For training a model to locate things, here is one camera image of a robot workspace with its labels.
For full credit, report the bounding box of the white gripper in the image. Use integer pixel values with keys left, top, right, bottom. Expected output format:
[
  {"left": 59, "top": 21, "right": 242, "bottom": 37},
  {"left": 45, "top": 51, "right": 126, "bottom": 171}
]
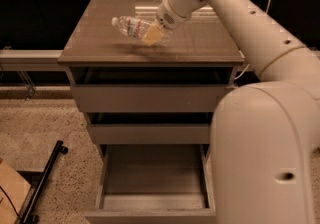
[{"left": 142, "top": 0, "right": 190, "bottom": 46}]

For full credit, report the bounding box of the clear plastic water bottle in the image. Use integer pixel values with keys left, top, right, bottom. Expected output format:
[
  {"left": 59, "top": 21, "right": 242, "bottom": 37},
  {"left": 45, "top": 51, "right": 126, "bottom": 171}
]
[{"left": 111, "top": 16, "right": 171, "bottom": 45}]

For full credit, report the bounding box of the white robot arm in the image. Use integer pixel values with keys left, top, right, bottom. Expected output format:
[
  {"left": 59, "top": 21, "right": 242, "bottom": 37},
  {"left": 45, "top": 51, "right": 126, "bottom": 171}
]
[{"left": 157, "top": 0, "right": 320, "bottom": 224}]

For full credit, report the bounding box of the grey drawer cabinet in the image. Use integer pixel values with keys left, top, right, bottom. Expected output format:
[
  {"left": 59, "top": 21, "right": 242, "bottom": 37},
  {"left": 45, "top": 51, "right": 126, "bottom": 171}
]
[{"left": 57, "top": 0, "right": 246, "bottom": 224}]

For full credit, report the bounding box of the grey top drawer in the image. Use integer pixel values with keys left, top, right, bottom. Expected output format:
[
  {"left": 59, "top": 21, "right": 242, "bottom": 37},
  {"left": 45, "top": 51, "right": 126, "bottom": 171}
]
[{"left": 71, "top": 67, "right": 232, "bottom": 113}]

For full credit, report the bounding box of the grey middle drawer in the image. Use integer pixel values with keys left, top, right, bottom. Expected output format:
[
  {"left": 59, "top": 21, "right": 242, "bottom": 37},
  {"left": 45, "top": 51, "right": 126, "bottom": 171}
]
[{"left": 87, "top": 112, "right": 212, "bottom": 145}]

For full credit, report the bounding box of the grey open bottom drawer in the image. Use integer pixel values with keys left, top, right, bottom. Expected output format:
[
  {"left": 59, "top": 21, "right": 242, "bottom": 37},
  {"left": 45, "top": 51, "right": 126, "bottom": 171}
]
[{"left": 85, "top": 144, "right": 215, "bottom": 224}]

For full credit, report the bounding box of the black metal leg with caster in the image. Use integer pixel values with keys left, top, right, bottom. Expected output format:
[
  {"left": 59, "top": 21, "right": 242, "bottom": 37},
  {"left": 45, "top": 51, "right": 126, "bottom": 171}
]
[{"left": 19, "top": 140, "right": 68, "bottom": 224}]

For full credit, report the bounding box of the cardboard box at left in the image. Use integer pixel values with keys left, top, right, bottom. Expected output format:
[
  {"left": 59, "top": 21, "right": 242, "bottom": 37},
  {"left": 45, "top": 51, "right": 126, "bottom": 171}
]
[{"left": 0, "top": 158, "right": 31, "bottom": 224}]

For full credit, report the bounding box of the thin black cable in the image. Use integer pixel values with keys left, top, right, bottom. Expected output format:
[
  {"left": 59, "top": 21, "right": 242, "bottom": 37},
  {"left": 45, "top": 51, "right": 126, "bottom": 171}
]
[{"left": 0, "top": 186, "right": 20, "bottom": 224}]

